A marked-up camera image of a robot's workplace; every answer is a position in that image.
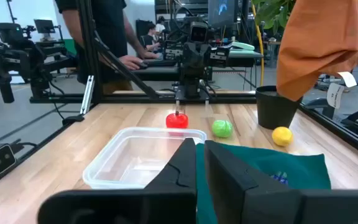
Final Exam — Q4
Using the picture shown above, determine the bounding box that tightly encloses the computer monitor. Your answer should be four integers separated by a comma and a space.
208, 0, 239, 29

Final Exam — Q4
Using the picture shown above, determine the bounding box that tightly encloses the person's hand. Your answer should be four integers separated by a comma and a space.
118, 55, 145, 71

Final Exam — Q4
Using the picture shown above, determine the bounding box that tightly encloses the mint green stapler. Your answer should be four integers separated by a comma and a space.
227, 41, 256, 52

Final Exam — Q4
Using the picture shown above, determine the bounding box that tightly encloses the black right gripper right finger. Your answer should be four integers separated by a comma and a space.
204, 140, 358, 224

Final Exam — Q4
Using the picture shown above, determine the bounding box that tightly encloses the yellow cable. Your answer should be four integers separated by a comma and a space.
251, 2, 265, 88

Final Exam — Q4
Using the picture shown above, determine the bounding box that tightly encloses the white paper tag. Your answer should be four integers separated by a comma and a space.
337, 71, 357, 88

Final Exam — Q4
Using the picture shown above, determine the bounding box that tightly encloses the orange cloth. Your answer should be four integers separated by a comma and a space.
276, 0, 358, 102

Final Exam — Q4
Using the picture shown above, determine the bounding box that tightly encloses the clear plastic tupperware container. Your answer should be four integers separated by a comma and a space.
82, 126, 208, 190

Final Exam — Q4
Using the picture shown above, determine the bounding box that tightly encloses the white container lid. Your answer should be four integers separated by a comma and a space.
326, 82, 344, 109

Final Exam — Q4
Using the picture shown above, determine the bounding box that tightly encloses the person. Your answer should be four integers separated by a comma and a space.
155, 15, 167, 35
54, 0, 161, 94
140, 23, 162, 53

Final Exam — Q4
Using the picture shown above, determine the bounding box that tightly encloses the small monitor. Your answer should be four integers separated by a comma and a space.
34, 19, 56, 35

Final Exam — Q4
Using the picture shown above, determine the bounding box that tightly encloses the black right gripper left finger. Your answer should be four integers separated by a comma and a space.
37, 138, 198, 224

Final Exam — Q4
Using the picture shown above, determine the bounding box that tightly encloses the green leafy plant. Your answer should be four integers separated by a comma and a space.
252, 0, 296, 35

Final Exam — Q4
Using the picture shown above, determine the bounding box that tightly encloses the dark green cloth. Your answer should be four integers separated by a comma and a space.
195, 141, 332, 224

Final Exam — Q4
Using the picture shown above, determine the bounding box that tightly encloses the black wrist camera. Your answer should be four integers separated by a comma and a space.
190, 21, 210, 43

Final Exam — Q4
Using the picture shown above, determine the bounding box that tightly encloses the light green toy cabbage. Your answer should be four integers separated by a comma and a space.
211, 119, 234, 139

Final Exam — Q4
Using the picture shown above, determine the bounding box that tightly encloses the silver metal bracket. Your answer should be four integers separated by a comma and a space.
80, 75, 96, 115

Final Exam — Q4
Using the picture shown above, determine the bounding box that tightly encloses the black desk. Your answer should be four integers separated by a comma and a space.
132, 49, 264, 82

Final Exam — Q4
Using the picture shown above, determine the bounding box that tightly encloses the yellow toy lemon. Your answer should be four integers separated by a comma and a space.
271, 126, 293, 147

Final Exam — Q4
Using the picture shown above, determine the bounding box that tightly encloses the black metal table frame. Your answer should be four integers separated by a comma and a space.
29, 0, 358, 162

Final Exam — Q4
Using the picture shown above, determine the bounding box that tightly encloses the black plant pot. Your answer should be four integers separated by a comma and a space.
255, 85, 303, 130

